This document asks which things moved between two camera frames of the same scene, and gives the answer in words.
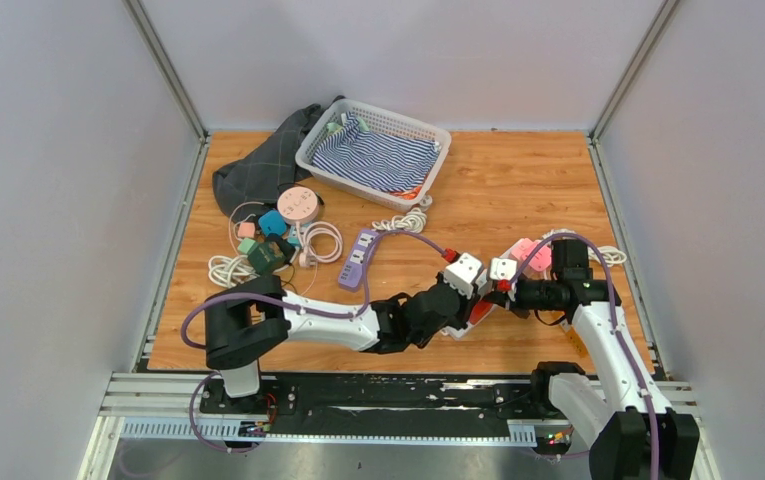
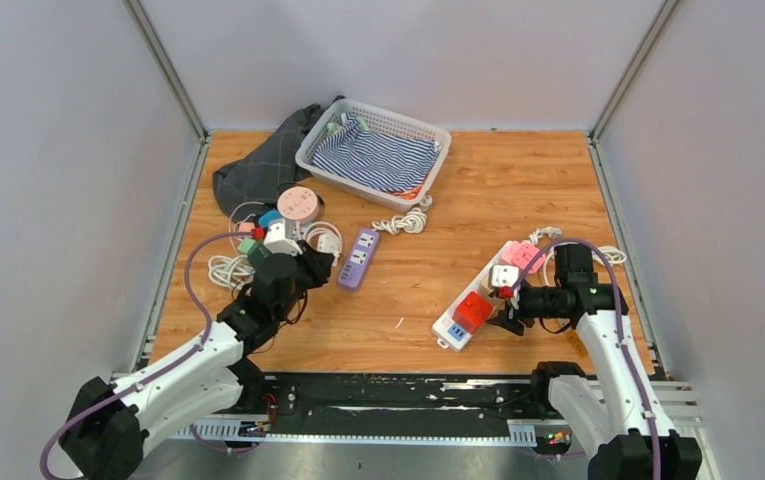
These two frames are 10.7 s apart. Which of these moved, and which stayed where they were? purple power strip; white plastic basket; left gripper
Moved: left gripper
Stayed: purple power strip; white plastic basket
